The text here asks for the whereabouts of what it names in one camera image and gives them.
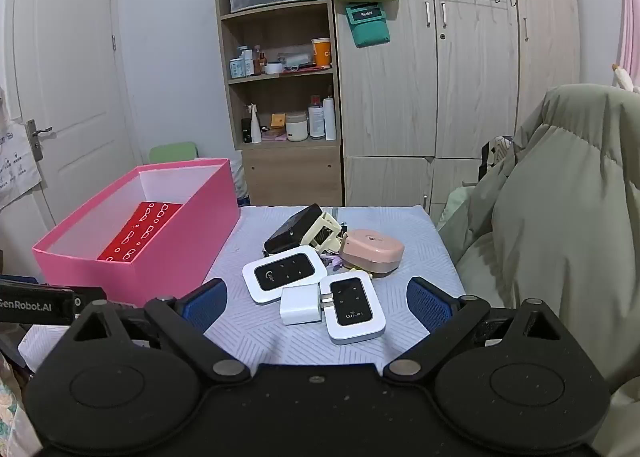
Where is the black battery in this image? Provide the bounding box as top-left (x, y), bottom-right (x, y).
top-left (263, 204), bottom-right (324, 256)

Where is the white printed sheet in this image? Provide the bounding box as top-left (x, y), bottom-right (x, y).
top-left (0, 117), bottom-right (43, 210)

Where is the white striped cloth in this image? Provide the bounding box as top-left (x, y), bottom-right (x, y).
top-left (20, 204), bottom-right (468, 373)

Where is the metal door handle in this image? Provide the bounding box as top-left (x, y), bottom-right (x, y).
top-left (27, 120), bottom-right (53, 162)

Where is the pink curtain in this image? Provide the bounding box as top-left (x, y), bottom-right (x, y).
top-left (614, 0), bottom-right (640, 83)

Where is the teal pouch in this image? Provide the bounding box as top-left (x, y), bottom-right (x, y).
top-left (345, 1), bottom-right (392, 48)

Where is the purple clip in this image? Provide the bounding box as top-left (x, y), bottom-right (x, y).
top-left (315, 251), bottom-right (346, 272)

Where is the can with red cap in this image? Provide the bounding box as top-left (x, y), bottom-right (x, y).
top-left (308, 96), bottom-right (325, 139)

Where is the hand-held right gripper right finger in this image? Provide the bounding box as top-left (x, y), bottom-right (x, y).
top-left (382, 277), bottom-right (576, 384)

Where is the light green panel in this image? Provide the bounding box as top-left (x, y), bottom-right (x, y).
top-left (149, 141), bottom-right (199, 164)

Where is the olive green jacket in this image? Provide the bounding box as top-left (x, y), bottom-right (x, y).
top-left (440, 84), bottom-right (640, 457)

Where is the pink cardboard box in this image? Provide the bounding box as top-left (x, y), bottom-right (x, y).
top-left (32, 158), bottom-right (241, 308)

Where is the beige diamond-pattern bag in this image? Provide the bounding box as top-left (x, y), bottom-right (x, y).
top-left (481, 136), bottom-right (515, 182)

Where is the white charger plug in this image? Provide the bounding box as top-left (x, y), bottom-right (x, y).
top-left (279, 284), bottom-right (335, 327)

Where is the white jar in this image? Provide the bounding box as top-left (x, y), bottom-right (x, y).
top-left (285, 112), bottom-right (309, 142)

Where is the white cylinder bottle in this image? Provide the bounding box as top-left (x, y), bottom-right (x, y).
top-left (323, 96), bottom-right (337, 140)

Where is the light green cloth bundle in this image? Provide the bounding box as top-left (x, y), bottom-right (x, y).
top-left (444, 186), bottom-right (476, 224)

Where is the colourful printed blanket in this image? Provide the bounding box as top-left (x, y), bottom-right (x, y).
top-left (0, 352), bottom-right (31, 457)

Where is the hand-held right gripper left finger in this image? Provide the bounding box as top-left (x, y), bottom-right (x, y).
top-left (65, 278), bottom-right (252, 384)

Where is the beige plastic frame part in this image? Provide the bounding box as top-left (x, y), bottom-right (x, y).
top-left (300, 211), bottom-right (346, 254)

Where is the wooden bookshelf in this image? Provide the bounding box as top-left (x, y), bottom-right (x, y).
top-left (212, 0), bottom-right (346, 208)

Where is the white and black pocket router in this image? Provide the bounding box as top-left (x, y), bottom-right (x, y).
top-left (242, 245), bottom-right (330, 305)
top-left (320, 273), bottom-right (387, 345)

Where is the white door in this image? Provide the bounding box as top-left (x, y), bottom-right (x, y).
top-left (12, 0), bottom-right (143, 243)

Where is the light wood wardrobe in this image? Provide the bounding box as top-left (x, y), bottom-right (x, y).
top-left (327, 0), bottom-right (581, 218)

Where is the white plush toy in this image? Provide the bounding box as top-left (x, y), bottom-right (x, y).
top-left (611, 64), bottom-right (640, 95)

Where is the orange paper cup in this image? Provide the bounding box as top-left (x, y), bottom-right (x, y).
top-left (311, 37), bottom-right (332, 69)

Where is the pink compact case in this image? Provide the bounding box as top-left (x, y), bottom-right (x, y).
top-left (340, 228), bottom-right (406, 278)

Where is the red patterned flat box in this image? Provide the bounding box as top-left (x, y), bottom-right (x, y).
top-left (96, 202), bottom-right (185, 264)

